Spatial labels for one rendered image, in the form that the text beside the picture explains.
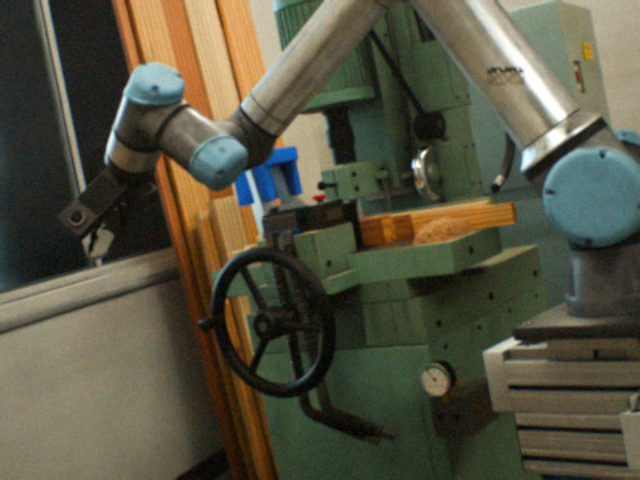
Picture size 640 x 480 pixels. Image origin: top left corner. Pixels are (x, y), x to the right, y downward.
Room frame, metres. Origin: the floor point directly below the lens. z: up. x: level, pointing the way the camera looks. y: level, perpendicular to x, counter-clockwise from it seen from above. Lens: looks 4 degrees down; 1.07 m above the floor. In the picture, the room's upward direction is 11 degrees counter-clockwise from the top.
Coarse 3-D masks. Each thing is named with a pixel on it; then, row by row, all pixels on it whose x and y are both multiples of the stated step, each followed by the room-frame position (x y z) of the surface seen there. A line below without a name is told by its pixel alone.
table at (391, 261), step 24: (408, 240) 1.89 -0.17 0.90; (456, 240) 1.74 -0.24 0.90; (480, 240) 1.81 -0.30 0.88; (360, 264) 1.84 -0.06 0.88; (384, 264) 1.80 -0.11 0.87; (408, 264) 1.77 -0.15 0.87; (432, 264) 1.74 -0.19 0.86; (456, 264) 1.72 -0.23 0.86; (240, 288) 2.03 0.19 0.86; (264, 288) 1.86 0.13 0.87; (288, 288) 1.83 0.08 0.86; (336, 288) 1.78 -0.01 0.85
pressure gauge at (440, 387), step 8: (440, 360) 1.71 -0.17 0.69; (424, 368) 1.70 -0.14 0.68; (432, 368) 1.69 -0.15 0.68; (440, 368) 1.68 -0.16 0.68; (448, 368) 1.69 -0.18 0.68; (424, 376) 1.70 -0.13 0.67; (432, 376) 1.69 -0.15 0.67; (440, 376) 1.68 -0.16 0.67; (448, 376) 1.67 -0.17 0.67; (424, 384) 1.71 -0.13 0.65; (432, 384) 1.70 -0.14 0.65; (440, 384) 1.69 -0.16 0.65; (448, 384) 1.67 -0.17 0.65; (432, 392) 1.70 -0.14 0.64; (440, 392) 1.69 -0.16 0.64; (448, 392) 1.71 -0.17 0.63; (448, 400) 1.71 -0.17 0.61
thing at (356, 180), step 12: (336, 168) 1.98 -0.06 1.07; (348, 168) 1.97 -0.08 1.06; (360, 168) 2.01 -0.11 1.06; (372, 168) 2.05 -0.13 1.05; (324, 180) 2.01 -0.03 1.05; (336, 180) 1.99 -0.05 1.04; (348, 180) 1.97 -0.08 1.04; (360, 180) 2.00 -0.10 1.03; (372, 180) 2.04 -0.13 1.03; (324, 192) 2.01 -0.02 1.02; (336, 192) 1.99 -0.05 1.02; (348, 192) 1.97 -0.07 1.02; (360, 192) 2.00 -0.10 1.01; (372, 192) 2.03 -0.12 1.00
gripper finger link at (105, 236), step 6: (102, 228) 1.44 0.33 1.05; (102, 234) 1.44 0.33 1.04; (108, 234) 1.43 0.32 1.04; (102, 240) 1.44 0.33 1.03; (108, 240) 1.44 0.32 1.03; (96, 246) 1.46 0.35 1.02; (102, 246) 1.45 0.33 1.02; (108, 246) 1.44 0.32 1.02; (96, 252) 1.46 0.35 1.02; (102, 252) 1.45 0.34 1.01; (96, 258) 1.48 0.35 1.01
